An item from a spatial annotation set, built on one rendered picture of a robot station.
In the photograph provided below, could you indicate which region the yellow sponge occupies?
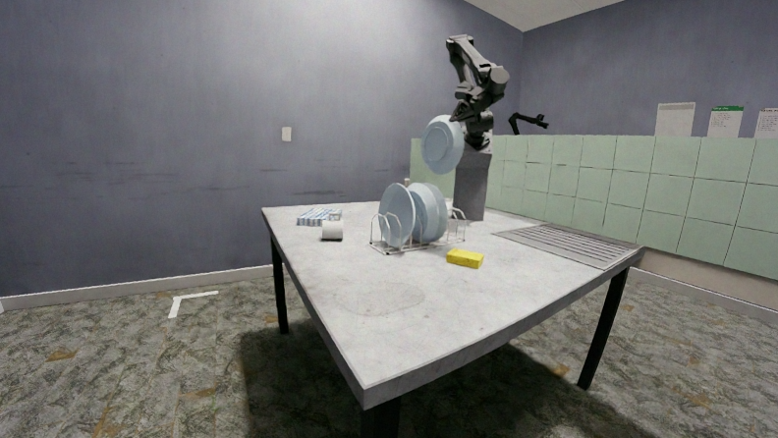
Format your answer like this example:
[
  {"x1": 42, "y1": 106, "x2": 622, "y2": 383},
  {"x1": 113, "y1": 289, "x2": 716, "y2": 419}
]
[{"x1": 446, "y1": 248, "x2": 484, "y2": 269}]

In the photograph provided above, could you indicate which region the white mug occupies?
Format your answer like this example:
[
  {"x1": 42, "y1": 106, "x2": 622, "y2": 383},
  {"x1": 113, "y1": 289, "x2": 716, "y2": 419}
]
[{"x1": 322, "y1": 213, "x2": 343, "y2": 240}]

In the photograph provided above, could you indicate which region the blue and white checkered towel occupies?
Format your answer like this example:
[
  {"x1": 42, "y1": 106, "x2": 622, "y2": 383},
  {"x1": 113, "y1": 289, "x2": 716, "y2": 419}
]
[{"x1": 297, "y1": 208, "x2": 343, "y2": 227}]

